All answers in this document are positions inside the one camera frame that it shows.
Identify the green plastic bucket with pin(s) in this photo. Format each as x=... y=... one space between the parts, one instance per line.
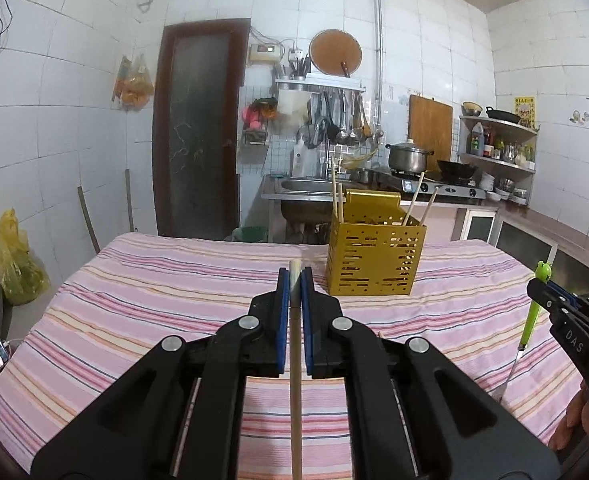
x=250 y=234

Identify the steel cooking pot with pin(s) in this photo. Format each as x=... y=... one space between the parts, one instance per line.
x=408 y=159

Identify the white power socket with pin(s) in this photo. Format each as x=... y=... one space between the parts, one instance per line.
x=297 y=55

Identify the yellow plastic bag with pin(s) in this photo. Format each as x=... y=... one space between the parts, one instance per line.
x=17 y=265

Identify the round wooden lid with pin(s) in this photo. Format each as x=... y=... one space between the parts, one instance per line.
x=334 y=52

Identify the white hanging cloth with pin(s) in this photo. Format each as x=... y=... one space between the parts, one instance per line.
x=293 y=102

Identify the corner shelf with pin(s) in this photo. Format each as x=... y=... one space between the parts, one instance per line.
x=504 y=162

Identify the metal faucet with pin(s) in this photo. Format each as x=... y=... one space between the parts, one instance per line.
x=319 y=145

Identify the metal wall rack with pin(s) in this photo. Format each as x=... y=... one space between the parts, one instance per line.
x=319 y=82

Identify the hanging orange plastic bag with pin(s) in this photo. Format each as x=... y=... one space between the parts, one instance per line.
x=135 y=85

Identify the hanging ladles and spatulas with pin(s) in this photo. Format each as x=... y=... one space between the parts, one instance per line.
x=343 y=120

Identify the leaning wooden sticks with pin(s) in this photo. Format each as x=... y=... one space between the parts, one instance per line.
x=88 y=220

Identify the black wok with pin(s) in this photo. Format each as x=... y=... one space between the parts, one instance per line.
x=455 y=170

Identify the black pan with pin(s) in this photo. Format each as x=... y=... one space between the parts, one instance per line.
x=502 y=116

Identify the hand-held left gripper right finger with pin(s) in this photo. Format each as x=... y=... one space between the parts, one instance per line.
x=307 y=320

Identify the wooden cutting board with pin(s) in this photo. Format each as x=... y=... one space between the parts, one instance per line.
x=429 y=125

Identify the yellow wall poster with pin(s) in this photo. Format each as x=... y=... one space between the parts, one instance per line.
x=524 y=111

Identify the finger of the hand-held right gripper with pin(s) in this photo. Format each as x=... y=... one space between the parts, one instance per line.
x=549 y=300

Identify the dark wooden door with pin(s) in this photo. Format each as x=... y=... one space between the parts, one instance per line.
x=199 y=135

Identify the steel sink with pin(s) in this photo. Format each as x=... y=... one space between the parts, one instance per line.
x=304 y=187

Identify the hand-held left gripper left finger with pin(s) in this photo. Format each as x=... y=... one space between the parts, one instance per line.
x=284 y=310

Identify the pink striped tablecloth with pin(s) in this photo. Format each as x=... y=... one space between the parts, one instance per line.
x=149 y=300

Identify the person's right hand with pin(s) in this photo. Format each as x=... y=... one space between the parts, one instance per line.
x=579 y=420

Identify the wall stickers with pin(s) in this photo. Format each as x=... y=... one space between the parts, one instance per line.
x=580 y=116

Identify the yellow perforated utensil holder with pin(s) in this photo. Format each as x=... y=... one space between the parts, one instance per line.
x=374 y=255

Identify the metal bowl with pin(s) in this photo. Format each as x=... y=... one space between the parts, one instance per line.
x=472 y=109

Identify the gas stove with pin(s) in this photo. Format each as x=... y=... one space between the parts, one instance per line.
x=454 y=191

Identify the glass door kitchen cabinet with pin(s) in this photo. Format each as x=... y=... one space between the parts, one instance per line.
x=519 y=242

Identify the wall meter box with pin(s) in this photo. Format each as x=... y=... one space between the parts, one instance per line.
x=265 y=53

